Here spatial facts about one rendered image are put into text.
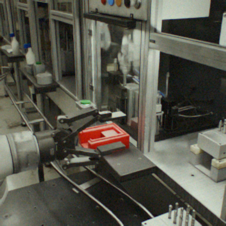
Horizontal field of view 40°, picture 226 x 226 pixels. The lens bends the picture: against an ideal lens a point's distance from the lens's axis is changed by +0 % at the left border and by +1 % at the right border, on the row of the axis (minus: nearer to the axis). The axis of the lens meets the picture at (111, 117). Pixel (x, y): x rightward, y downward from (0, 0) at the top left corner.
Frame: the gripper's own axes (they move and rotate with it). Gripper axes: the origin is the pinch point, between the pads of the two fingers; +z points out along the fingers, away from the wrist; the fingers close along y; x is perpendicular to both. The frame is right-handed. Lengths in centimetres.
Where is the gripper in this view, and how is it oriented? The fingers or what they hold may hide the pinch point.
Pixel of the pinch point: (114, 131)
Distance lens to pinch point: 80.3
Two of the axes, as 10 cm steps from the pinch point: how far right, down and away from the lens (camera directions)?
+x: -4.5, -3.5, 8.2
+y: 0.0, -9.2, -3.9
